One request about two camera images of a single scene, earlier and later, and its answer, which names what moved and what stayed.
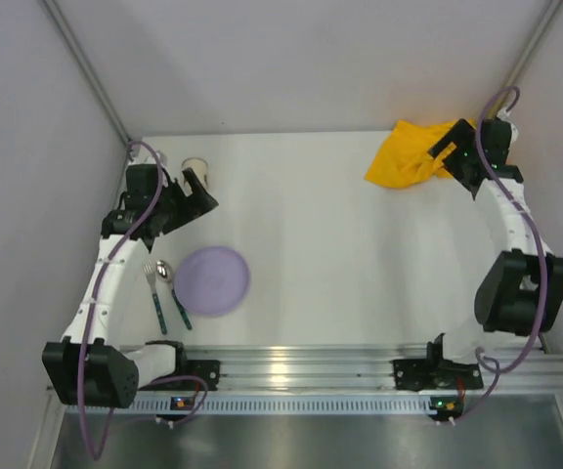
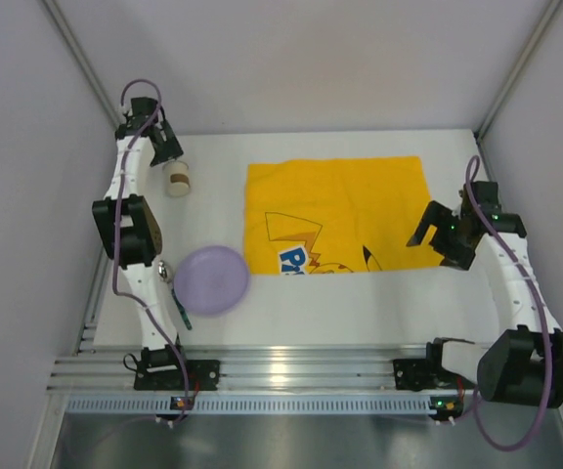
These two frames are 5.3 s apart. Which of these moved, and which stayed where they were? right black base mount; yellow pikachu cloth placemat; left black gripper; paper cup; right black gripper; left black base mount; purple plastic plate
Moved: paper cup; right black gripper; left black gripper; yellow pikachu cloth placemat
Stayed: left black base mount; purple plastic plate; right black base mount
